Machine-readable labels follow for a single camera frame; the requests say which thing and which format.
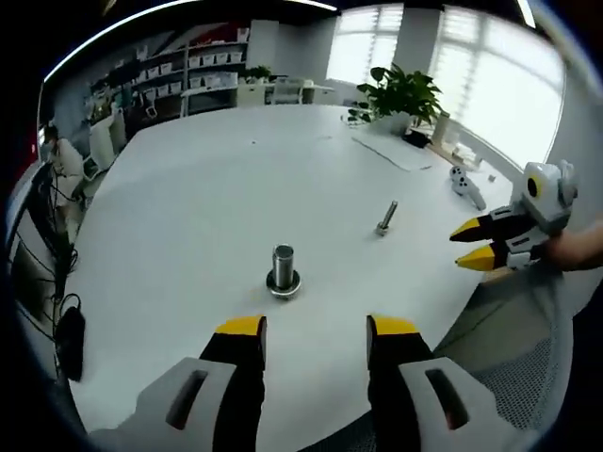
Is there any grey mesh office chair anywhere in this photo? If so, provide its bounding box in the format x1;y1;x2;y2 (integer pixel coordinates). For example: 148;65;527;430
432;267;579;432

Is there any white low cabinet row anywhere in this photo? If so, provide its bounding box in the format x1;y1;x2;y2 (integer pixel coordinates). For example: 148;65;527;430
181;79;338;114

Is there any white cylindrical bottle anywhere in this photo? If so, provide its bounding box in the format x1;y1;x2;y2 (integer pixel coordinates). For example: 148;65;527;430
432;112;451;147

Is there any bundle of black cables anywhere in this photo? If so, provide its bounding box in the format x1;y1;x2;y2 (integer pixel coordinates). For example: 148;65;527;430
40;159;84;340

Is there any white game controller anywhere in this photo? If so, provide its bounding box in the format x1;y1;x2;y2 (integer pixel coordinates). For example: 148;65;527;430
448;164;487;212

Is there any white office chair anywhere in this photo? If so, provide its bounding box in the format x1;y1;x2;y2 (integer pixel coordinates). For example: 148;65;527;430
140;89;161;119
272;77;305;107

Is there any long curved ceiling light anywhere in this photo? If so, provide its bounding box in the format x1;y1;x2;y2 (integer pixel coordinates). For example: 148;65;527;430
41;0;338;84

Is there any large steel threaded stud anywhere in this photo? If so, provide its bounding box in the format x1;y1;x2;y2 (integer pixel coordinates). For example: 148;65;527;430
269;243;301;300

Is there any wide window with blinds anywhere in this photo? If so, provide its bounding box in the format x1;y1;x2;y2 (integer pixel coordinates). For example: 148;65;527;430
440;8;566;164

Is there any shelving unit with white bins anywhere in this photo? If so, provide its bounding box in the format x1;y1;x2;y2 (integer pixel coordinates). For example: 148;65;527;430
89;27;251;119

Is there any narrow window with blinds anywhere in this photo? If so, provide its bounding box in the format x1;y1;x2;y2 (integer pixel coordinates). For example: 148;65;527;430
327;8;404;98

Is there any short straight ceiling light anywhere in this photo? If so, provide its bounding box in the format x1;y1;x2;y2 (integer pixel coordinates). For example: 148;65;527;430
515;0;538;29

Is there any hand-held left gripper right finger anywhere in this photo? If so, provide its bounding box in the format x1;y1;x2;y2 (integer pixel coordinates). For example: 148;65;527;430
366;313;514;452

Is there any white flat sheet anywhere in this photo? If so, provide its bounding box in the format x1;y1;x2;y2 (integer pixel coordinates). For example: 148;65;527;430
351;134;434;173

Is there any black washer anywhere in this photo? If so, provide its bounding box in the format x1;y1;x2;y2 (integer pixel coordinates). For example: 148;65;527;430
265;270;303;294

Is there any small steel bolt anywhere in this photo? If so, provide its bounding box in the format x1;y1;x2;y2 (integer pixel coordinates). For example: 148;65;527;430
374;200;399;236

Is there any green potted plant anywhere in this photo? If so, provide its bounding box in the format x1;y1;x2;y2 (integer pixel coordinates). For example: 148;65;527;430
347;63;447;136

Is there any white tall cabinet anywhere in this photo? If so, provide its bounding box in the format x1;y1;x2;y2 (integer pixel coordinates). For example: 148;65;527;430
89;105;128;170

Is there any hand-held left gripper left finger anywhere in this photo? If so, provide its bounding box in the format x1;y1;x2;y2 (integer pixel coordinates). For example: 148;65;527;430
87;314;269;452

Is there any black computer mouse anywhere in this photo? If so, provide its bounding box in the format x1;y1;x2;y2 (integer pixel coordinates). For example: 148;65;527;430
55;305;87;382

